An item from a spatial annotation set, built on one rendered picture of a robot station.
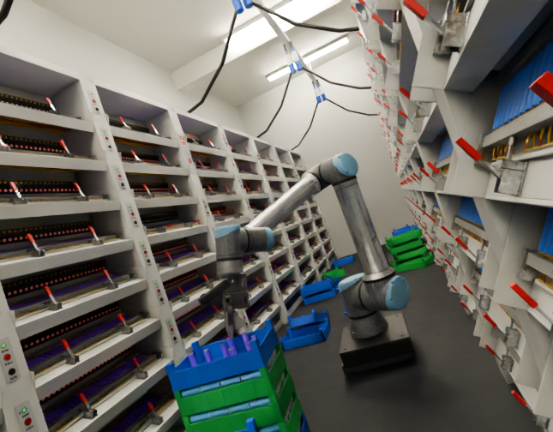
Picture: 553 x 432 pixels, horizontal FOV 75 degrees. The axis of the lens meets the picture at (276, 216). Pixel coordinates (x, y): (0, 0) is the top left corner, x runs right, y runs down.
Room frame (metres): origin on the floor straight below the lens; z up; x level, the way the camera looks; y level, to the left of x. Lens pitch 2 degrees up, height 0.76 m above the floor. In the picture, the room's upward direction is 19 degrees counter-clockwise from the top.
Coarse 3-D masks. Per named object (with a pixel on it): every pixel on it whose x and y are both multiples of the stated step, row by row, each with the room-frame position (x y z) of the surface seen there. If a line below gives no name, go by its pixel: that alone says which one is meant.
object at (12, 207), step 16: (0, 192) 1.34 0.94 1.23; (16, 192) 1.24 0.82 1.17; (32, 192) 1.46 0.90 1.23; (48, 192) 1.53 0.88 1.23; (64, 192) 1.60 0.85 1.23; (80, 192) 1.49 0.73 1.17; (96, 192) 1.69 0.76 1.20; (112, 192) 1.66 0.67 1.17; (0, 208) 1.15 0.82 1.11; (16, 208) 1.20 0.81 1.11; (32, 208) 1.25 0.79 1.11; (48, 208) 1.31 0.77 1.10; (64, 208) 1.38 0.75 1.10; (80, 208) 1.45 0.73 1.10; (96, 208) 1.52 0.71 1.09; (112, 208) 1.61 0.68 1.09
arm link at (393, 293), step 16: (336, 160) 1.58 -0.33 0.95; (352, 160) 1.61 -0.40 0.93; (320, 176) 1.67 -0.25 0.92; (336, 176) 1.60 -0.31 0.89; (352, 176) 1.60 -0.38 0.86; (336, 192) 1.64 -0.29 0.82; (352, 192) 1.60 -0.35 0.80; (352, 208) 1.60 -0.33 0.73; (352, 224) 1.62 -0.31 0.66; (368, 224) 1.61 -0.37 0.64; (352, 240) 1.67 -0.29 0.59; (368, 240) 1.61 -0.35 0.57; (368, 256) 1.61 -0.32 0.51; (384, 256) 1.63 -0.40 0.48; (368, 272) 1.63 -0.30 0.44; (384, 272) 1.61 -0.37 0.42; (368, 288) 1.64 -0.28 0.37; (384, 288) 1.59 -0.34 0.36; (400, 288) 1.60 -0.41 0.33; (368, 304) 1.67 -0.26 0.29; (384, 304) 1.60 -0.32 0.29; (400, 304) 1.59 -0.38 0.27
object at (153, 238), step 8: (144, 224) 2.03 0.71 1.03; (152, 224) 2.09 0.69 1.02; (160, 224) 2.16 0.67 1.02; (200, 224) 2.33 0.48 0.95; (168, 232) 1.92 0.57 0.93; (176, 232) 1.98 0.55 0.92; (184, 232) 2.07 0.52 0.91; (192, 232) 2.14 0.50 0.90; (200, 232) 2.23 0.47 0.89; (152, 240) 1.79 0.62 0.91; (160, 240) 1.85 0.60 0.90; (168, 240) 1.92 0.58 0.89
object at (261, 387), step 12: (276, 348) 1.21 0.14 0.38; (276, 360) 1.15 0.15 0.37; (264, 372) 1.04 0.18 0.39; (276, 372) 1.11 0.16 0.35; (240, 384) 1.05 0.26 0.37; (252, 384) 1.05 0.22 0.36; (264, 384) 1.04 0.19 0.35; (276, 384) 1.08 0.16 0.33; (180, 396) 1.09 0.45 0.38; (192, 396) 1.09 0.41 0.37; (204, 396) 1.08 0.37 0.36; (216, 396) 1.07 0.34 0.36; (228, 396) 1.06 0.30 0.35; (240, 396) 1.06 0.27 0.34; (252, 396) 1.05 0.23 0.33; (264, 396) 1.04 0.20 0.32; (180, 408) 1.10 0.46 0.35; (192, 408) 1.09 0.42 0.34; (204, 408) 1.08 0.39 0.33; (216, 408) 1.07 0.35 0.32
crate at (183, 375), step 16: (240, 336) 1.25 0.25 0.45; (272, 336) 1.18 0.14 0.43; (240, 352) 1.24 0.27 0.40; (256, 352) 1.04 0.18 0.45; (272, 352) 1.13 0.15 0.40; (176, 368) 1.14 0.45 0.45; (192, 368) 1.08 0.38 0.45; (208, 368) 1.07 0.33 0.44; (224, 368) 1.06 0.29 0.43; (240, 368) 1.05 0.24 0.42; (256, 368) 1.04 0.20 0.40; (176, 384) 1.09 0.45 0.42; (192, 384) 1.08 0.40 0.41
